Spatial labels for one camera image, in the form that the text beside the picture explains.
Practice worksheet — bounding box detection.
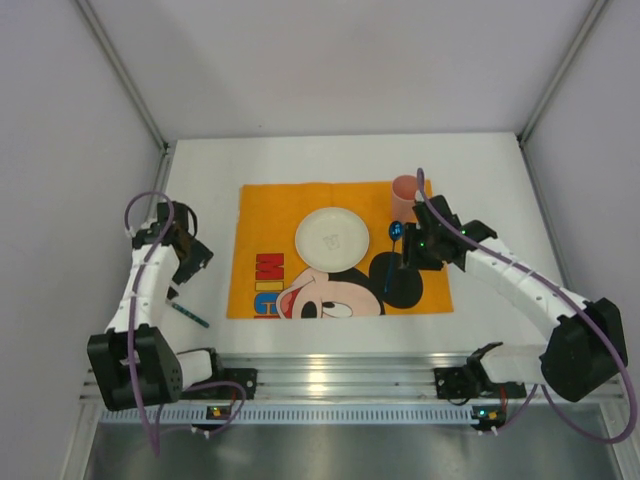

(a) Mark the blue metallic spoon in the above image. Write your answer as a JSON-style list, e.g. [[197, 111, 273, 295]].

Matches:
[[384, 220, 404, 294]]

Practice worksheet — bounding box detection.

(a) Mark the pink plastic cup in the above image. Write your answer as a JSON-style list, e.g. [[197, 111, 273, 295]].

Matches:
[[391, 175, 426, 223]]

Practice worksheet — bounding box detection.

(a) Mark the white round plate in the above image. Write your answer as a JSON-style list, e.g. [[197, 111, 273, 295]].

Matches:
[[294, 207, 370, 273]]

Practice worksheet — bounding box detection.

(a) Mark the orange Mickey Mouse placemat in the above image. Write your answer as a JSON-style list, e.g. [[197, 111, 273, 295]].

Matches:
[[227, 182, 454, 319]]

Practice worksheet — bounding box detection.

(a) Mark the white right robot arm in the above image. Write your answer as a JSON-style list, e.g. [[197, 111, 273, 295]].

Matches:
[[401, 193, 628, 402]]

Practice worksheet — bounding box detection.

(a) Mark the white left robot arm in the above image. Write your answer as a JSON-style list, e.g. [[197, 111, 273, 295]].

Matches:
[[87, 201, 220, 411]]

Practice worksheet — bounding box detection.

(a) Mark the silver fork green handle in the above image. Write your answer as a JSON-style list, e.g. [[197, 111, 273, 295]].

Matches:
[[167, 300, 210, 329]]

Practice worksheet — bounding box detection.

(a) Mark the aluminium rail base frame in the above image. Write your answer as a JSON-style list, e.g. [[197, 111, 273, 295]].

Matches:
[[79, 352, 626, 405]]

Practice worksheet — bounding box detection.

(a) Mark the white slotted cable duct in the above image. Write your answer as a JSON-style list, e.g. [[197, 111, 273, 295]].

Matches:
[[99, 403, 481, 426]]

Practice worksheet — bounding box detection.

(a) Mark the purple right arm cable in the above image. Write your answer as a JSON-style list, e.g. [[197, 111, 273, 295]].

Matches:
[[415, 167, 630, 445]]

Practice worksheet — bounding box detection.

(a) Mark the left aluminium corner post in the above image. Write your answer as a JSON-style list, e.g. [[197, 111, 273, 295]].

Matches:
[[74, 0, 169, 151]]

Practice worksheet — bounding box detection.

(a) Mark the aluminium corner post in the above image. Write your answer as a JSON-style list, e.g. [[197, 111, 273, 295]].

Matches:
[[517, 0, 614, 144], [74, 0, 169, 151]]

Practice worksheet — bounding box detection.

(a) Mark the right aluminium corner post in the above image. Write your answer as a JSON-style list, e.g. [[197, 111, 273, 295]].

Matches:
[[517, 0, 614, 144]]

